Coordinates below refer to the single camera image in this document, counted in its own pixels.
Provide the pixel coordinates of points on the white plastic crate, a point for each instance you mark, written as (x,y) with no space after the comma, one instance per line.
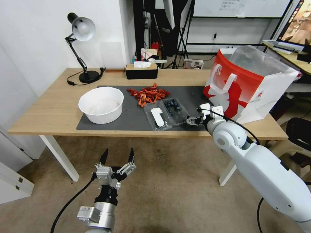
(193,63)

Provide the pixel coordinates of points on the yellow side desk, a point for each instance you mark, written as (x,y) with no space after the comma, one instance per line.
(289,58)

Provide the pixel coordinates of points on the black shelf frame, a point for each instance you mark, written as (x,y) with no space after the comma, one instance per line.
(138,29)

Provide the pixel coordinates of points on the white tissue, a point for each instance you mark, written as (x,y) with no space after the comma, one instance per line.
(142,64)

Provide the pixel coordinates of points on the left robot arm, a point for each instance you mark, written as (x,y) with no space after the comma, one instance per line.
(102,213)

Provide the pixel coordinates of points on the wooden table with white legs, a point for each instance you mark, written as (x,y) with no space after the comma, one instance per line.
(53,102)

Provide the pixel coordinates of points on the computer monitor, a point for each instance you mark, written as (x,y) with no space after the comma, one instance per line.
(297,24)

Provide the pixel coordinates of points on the white label in container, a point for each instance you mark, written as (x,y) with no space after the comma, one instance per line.
(158,117)

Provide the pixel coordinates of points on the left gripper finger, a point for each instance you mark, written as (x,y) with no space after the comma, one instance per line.
(104,157)
(130,157)

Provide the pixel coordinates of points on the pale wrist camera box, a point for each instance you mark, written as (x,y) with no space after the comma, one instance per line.
(104,174)
(205,107)

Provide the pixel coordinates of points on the white cabinet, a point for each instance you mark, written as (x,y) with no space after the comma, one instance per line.
(12,179)

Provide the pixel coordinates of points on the white keyboard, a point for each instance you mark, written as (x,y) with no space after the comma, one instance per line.
(286,46)

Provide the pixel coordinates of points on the black desk lamp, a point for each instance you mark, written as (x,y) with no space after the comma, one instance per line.
(82,28)

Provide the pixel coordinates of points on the red white takeout bag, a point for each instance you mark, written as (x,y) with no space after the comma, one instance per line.
(243,92)

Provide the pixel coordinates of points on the black chair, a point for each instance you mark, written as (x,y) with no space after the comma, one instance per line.
(300,133)

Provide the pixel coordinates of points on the clear plastic takeout container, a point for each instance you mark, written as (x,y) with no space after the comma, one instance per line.
(179,116)

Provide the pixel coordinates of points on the wall plug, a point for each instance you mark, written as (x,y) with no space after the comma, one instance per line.
(215,36)

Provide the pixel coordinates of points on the black tissue box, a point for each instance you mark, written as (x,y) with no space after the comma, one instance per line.
(141,73)

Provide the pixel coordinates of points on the brown wooden strip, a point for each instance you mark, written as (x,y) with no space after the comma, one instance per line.
(115,70)

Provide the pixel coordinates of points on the black tripod stand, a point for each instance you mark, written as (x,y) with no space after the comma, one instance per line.
(181,41)

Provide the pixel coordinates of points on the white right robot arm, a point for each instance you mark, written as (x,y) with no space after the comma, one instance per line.
(262,170)

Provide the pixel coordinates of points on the grey desk mat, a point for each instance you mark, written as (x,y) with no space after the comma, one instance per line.
(136,119)

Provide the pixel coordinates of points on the white round bowl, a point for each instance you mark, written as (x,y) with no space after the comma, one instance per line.
(100,106)

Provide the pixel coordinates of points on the white softbox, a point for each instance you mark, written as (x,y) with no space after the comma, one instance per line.
(170,12)

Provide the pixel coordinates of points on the cardboard box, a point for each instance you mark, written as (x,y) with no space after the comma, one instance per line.
(148,54)

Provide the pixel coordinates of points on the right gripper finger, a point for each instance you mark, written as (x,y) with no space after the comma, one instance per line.
(194,123)
(194,118)

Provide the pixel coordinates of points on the red crawfish shells pile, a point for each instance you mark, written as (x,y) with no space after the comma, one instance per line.
(149,94)

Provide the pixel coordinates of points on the whiteboard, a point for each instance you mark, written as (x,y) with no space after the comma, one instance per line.
(243,8)

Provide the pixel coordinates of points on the blueberries heap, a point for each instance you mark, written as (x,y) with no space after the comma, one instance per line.
(173,105)

